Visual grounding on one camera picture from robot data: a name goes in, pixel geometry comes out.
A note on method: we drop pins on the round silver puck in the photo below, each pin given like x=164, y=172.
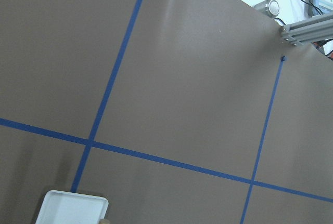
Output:
x=269, y=8

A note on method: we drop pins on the white rack base plate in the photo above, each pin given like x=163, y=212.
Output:
x=67, y=207

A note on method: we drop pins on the aluminium frame post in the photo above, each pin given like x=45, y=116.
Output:
x=317, y=28

